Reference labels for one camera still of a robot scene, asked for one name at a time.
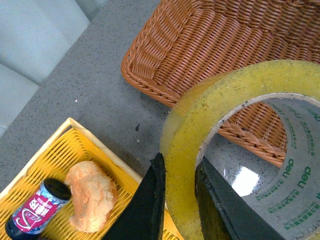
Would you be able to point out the grey curtain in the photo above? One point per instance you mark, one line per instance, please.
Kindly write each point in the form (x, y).
(34, 36)

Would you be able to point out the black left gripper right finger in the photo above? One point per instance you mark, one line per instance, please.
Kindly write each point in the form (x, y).
(224, 215)

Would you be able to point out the brown wicker basket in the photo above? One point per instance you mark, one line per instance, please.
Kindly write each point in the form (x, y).
(187, 41)

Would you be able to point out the small pink-labelled bottle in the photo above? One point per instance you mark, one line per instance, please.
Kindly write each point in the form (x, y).
(32, 217)

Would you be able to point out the toy bread loaf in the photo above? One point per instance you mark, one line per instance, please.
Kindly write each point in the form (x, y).
(94, 195)

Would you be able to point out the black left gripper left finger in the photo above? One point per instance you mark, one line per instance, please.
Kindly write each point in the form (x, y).
(143, 218)

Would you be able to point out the yellow packing tape roll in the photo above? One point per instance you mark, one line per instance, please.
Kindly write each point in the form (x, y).
(270, 108)

